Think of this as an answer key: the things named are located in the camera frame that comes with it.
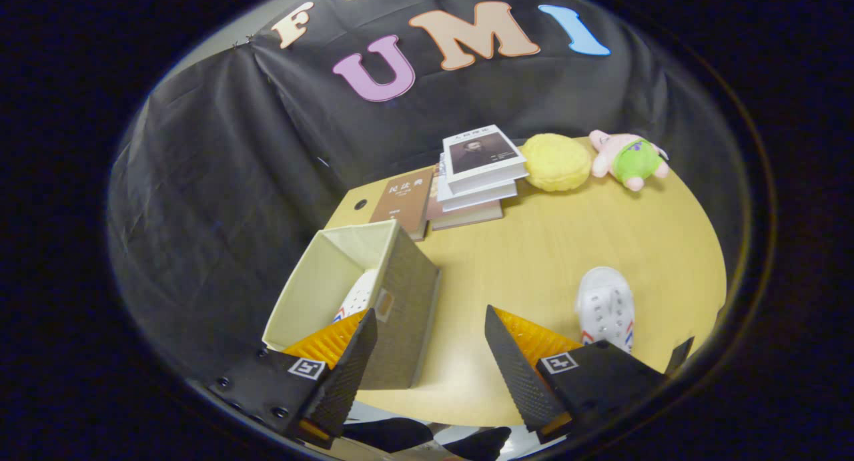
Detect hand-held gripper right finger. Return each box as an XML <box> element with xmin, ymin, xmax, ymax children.
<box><xmin>484</xmin><ymin>304</ymin><xmax>670</xmax><ymax>444</ymax></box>

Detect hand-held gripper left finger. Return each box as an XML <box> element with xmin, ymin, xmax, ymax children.
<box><xmin>207</xmin><ymin>308</ymin><xmax>378</xmax><ymax>450</ymax></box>

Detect white striped shoe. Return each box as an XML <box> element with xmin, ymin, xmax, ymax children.
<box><xmin>575</xmin><ymin>266</ymin><xmax>635</xmax><ymax>355</ymax></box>
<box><xmin>332</xmin><ymin>269</ymin><xmax>378</xmax><ymax>323</ymax></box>

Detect beige fabric storage box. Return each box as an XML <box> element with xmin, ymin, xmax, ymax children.
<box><xmin>262</xmin><ymin>219</ymin><xmax>442</xmax><ymax>390</ymax></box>

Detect person's black shoe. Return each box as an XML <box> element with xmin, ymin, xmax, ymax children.
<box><xmin>443</xmin><ymin>426</ymin><xmax>512</xmax><ymax>461</ymax></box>
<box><xmin>342</xmin><ymin>418</ymin><xmax>435</xmax><ymax>454</ymax></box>

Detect brown edged thick book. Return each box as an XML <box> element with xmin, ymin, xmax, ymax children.
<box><xmin>426</xmin><ymin>174</ymin><xmax>504</xmax><ymax>232</ymax></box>

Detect white plain book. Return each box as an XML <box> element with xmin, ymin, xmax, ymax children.
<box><xmin>437</xmin><ymin>155</ymin><xmax>518</xmax><ymax>213</ymax></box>

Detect brown cover book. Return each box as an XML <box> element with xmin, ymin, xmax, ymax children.
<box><xmin>369</xmin><ymin>166</ymin><xmax>436</xmax><ymax>242</ymax></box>

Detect yellow round plush cushion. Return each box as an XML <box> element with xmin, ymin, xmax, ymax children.
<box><xmin>520</xmin><ymin>133</ymin><xmax>593</xmax><ymax>193</ymax></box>

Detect white portrait cover book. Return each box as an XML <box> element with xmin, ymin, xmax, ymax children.
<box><xmin>442</xmin><ymin>124</ymin><xmax>529</xmax><ymax>195</ymax></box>

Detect pink starfish plush toy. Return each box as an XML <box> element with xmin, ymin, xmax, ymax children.
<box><xmin>588</xmin><ymin>129</ymin><xmax>671</xmax><ymax>192</ymax></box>

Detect black backdrop cloth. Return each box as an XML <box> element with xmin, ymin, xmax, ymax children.
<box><xmin>107</xmin><ymin>0</ymin><xmax>748</xmax><ymax>382</ymax></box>

